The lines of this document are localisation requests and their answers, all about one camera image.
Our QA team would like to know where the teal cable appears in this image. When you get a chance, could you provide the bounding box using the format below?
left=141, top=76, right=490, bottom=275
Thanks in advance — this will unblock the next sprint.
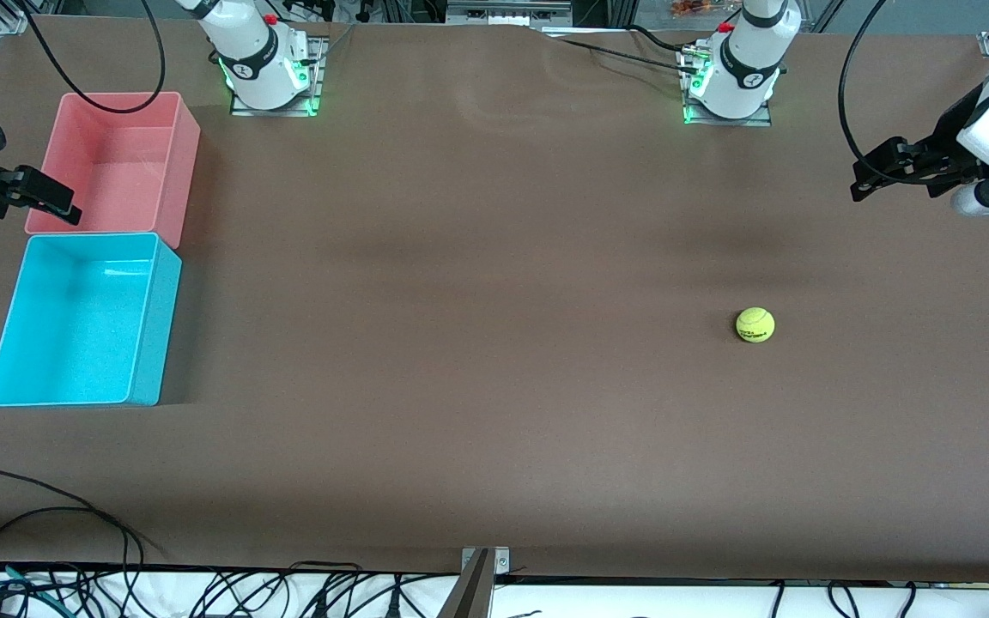
left=0, top=558, right=62, bottom=615

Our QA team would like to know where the orange item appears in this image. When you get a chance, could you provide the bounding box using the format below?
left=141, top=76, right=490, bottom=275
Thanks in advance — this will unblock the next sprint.
left=669, top=0, right=731, bottom=20

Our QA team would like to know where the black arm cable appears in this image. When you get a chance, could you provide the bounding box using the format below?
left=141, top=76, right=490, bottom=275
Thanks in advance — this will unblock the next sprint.
left=838, top=0, right=942, bottom=185
left=14, top=0, right=167, bottom=114

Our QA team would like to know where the black cable on table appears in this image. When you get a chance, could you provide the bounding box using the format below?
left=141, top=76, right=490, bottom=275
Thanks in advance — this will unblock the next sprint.
left=628, top=23, right=695, bottom=54
left=546, top=34, right=706, bottom=78

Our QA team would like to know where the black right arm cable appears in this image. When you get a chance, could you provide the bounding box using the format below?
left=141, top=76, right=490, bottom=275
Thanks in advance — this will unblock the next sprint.
left=14, top=0, right=167, bottom=114

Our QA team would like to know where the silver power strip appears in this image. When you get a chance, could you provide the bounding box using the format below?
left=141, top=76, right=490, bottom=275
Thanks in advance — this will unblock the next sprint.
left=446, top=0, right=574, bottom=27

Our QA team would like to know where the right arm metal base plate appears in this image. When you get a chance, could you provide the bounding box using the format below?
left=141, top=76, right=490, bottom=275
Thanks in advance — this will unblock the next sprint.
left=230, top=39, right=324, bottom=117

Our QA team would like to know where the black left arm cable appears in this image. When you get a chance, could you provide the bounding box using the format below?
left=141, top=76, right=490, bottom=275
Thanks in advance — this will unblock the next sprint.
left=838, top=0, right=942, bottom=185

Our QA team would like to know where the yellow tennis ball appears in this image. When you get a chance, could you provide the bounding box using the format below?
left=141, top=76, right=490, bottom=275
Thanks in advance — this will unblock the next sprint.
left=735, top=306, right=776, bottom=344

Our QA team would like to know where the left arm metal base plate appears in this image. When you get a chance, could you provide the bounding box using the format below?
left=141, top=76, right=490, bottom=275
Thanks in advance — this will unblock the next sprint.
left=683, top=47, right=773, bottom=127

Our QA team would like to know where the grey cable on table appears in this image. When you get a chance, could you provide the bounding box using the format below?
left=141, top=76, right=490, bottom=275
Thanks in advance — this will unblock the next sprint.
left=310, top=21, right=358, bottom=70

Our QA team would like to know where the pink plastic bin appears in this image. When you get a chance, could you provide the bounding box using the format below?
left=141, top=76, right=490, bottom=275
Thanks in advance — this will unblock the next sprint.
left=24, top=91, right=202, bottom=250

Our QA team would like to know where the blue plastic bin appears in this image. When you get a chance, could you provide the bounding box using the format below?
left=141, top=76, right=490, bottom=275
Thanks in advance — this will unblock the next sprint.
left=0, top=232, right=183, bottom=408

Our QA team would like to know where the metal table bracket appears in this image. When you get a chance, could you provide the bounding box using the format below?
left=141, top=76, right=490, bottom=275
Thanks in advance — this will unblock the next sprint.
left=434, top=546, right=513, bottom=618

